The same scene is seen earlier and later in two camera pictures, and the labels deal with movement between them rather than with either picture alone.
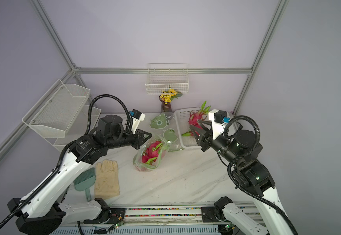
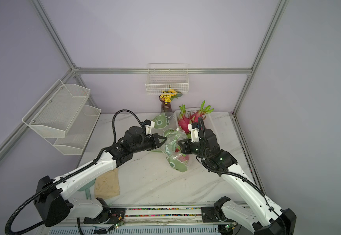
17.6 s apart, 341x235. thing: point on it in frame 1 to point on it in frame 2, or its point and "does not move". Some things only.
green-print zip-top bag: x=149 y=156 to x=173 y=151
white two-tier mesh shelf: x=60 y=116 does not move
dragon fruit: x=149 y=156 to x=183 y=120
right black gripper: x=205 y=135 to x=187 y=148
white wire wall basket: x=163 y=77 does not move
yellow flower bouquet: x=168 y=95 does not move
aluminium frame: x=76 y=71 does not move
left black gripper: x=138 y=136 to x=154 y=138
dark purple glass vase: x=165 y=107 does not move
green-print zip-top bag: x=164 y=125 does not move
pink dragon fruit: x=199 y=115 does not move
